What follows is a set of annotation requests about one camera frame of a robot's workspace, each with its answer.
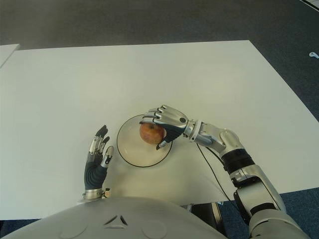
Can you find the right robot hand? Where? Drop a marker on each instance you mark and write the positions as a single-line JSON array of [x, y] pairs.
[[172, 119]]

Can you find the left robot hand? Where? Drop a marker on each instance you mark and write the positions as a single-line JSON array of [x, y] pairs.
[[94, 174]]

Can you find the red yellow apple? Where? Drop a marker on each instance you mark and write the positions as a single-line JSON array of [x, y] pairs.
[[150, 134]]

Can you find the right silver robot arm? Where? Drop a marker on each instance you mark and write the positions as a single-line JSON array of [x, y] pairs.
[[249, 171]]

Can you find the white plate with black rim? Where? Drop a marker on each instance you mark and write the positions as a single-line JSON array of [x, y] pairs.
[[132, 149]]

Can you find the grey robot torso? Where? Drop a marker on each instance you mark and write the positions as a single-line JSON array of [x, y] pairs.
[[124, 219]]

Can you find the small white handheld device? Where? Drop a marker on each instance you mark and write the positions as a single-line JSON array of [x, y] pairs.
[[314, 55]]

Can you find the black table leg frame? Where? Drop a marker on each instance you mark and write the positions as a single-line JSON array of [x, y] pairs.
[[204, 219]]

